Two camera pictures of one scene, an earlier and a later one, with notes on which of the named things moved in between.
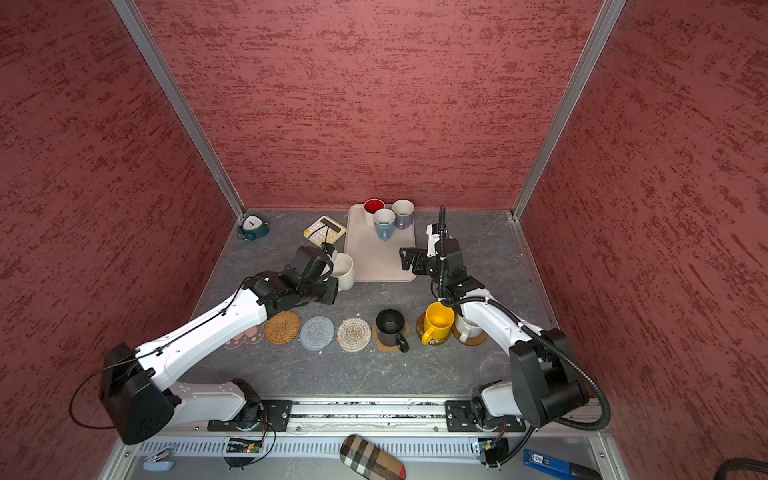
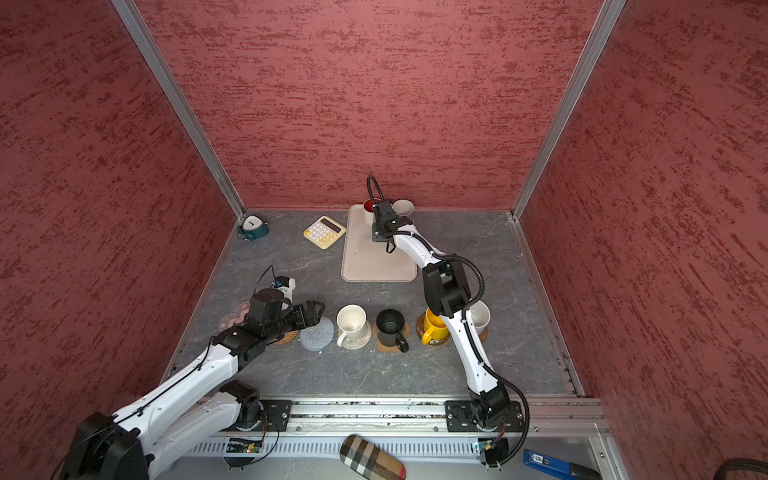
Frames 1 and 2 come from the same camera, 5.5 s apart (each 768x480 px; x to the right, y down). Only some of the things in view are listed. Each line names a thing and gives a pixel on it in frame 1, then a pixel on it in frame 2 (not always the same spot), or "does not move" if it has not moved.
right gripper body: (435, 271) -> (379, 233)
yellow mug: (438, 320) does not move
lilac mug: (403, 210) does not move
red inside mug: (371, 206) does not move
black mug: (390, 325) does not move
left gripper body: (320, 290) -> (292, 320)
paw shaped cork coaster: (394, 348) does not move
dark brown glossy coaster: (420, 329) does not move
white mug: (343, 269) -> (351, 319)
